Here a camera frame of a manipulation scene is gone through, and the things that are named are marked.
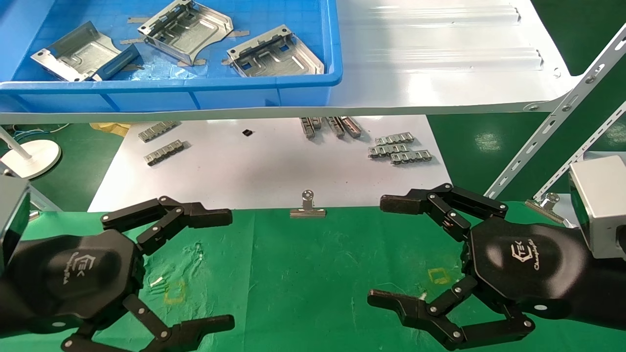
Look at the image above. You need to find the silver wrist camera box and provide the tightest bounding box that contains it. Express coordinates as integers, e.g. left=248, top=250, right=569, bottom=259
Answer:
left=0, top=174, right=31, bottom=277
left=568, top=155, right=626, bottom=260

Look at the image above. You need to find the white shelf post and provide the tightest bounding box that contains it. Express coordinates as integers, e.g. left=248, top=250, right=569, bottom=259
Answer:
left=28, top=186, right=63, bottom=212

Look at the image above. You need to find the white round-base stand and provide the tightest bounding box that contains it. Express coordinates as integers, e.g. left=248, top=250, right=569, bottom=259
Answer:
left=0, top=131, right=62, bottom=179

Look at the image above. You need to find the green table cloth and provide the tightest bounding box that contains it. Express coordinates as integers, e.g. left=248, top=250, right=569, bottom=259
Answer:
left=0, top=200, right=626, bottom=352

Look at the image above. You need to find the white metal shelf board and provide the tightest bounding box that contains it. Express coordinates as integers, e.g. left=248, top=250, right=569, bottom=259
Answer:
left=0, top=0, right=582, bottom=125

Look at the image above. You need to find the blue floor cable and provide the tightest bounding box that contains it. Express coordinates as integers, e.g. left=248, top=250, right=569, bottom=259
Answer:
left=10, top=123, right=71, bottom=140

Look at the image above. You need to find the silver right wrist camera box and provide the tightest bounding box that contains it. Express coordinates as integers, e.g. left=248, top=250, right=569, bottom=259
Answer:
left=568, top=155, right=626, bottom=260

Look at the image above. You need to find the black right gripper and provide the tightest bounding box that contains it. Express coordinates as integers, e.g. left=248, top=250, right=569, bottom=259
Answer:
left=367, top=183, right=626, bottom=351

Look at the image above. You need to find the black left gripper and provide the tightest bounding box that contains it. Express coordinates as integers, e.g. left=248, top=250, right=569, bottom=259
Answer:
left=0, top=196, right=236, bottom=352

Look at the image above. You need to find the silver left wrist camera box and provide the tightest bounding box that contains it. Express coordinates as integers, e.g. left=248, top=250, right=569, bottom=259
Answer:
left=0, top=174, right=31, bottom=277

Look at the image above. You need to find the white perforated shelf brace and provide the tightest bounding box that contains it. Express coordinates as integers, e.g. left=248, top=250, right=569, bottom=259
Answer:
left=533, top=103, right=626, bottom=201
left=484, top=22, right=626, bottom=200

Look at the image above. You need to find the blue plastic bin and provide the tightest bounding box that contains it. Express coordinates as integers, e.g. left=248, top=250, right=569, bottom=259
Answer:
left=0, top=0, right=343, bottom=114

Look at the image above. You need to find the yellow cloth bag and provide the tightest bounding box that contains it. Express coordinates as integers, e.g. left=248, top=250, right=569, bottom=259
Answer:
left=89, top=122, right=132, bottom=137

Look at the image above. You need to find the galvanized sheet metal bracket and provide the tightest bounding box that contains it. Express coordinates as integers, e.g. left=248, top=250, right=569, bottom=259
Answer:
left=30, top=21, right=141, bottom=83
left=137, top=0, right=234, bottom=66
left=226, top=24, right=325, bottom=78

